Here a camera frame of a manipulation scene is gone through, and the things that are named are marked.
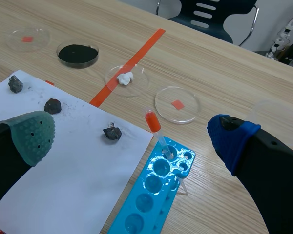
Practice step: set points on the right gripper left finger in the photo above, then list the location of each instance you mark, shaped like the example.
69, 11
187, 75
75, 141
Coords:
27, 136

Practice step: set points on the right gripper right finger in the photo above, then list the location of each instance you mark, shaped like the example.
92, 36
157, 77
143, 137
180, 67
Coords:
266, 165

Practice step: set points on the small dark stone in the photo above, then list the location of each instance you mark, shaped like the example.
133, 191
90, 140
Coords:
112, 133
15, 84
53, 106

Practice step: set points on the clear plastic beaker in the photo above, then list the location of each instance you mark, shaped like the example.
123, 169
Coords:
278, 117

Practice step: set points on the white sheet of paper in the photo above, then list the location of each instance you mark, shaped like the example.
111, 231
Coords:
68, 165

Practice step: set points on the glass dish with black powder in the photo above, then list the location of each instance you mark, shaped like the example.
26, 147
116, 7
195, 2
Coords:
77, 55

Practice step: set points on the clear glass dish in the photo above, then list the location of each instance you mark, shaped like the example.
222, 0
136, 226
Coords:
177, 104
136, 85
28, 40

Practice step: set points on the turquoise rack with round holes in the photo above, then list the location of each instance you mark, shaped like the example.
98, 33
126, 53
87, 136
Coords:
158, 180

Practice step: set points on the dropper with red bulb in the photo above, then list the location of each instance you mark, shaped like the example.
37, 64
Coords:
158, 136

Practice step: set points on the white lump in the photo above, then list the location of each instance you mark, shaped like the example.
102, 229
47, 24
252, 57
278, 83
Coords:
124, 78

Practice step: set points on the dark blue chair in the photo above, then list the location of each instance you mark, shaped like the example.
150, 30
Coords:
224, 17

